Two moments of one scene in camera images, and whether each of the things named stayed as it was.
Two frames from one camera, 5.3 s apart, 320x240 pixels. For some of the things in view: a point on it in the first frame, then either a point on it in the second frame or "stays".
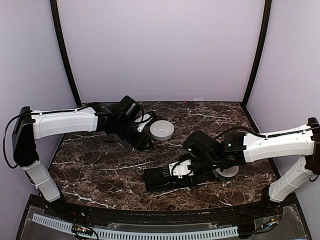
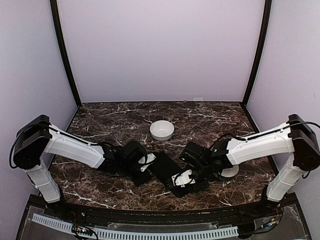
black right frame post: (266, 19) stays
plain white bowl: (161, 130) stays
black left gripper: (140, 144) -> (146, 177)
